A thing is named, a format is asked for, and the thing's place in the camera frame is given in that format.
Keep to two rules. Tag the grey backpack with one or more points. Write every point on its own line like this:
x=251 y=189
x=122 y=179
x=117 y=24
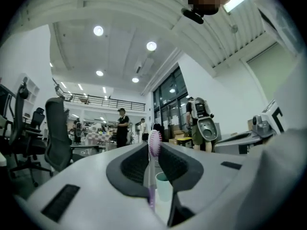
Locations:
x=200 y=106

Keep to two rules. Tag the grey round shell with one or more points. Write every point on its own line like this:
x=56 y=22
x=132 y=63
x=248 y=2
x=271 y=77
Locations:
x=206 y=129

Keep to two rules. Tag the black office chair with headrest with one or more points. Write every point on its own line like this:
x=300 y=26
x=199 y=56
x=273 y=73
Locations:
x=21 y=133

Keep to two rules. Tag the round smoke detector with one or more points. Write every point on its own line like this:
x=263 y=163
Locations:
x=234 y=28

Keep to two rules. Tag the black framed glass door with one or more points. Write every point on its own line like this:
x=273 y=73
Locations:
x=171 y=97

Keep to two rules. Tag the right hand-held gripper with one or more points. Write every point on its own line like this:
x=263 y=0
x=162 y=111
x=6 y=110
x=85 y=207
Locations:
x=268 y=123

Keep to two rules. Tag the pink toothbrush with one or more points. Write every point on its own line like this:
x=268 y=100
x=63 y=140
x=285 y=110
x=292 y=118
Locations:
x=154 y=142

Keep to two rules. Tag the black head camera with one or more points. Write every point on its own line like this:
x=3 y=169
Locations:
x=193 y=15

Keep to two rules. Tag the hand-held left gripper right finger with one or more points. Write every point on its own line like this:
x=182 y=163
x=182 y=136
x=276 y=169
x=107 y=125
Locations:
x=211 y=176

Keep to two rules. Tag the checkered cloth table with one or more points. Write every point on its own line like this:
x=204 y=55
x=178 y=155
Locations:
x=98 y=138

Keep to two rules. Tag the round ceiling light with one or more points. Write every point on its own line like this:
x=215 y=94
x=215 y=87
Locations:
x=99 y=73
x=98 y=30
x=135 y=80
x=151 y=46

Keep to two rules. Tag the long ceiling light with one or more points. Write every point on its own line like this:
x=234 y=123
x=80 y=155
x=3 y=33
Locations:
x=236 y=1

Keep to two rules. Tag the cardboard box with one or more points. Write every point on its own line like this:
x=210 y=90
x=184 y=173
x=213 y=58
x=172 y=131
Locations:
x=178 y=135

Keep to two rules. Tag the white wall shelf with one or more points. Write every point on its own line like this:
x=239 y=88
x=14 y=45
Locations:
x=31 y=92

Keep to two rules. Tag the pale mint cup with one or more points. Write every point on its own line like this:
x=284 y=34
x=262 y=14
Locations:
x=164 y=188

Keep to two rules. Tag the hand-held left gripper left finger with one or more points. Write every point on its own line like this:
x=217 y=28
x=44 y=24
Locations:
x=84 y=176

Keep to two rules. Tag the ceiling air vent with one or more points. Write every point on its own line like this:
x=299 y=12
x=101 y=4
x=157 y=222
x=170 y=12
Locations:
x=144 y=65

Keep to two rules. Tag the black mezzanine railing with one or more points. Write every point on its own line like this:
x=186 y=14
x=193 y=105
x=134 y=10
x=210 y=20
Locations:
x=108 y=103

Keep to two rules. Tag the person's white shirt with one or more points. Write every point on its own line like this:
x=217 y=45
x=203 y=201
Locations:
x=275 y=176

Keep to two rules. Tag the black mesh office chair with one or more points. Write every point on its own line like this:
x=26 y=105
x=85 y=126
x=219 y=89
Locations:
x=57 y=133

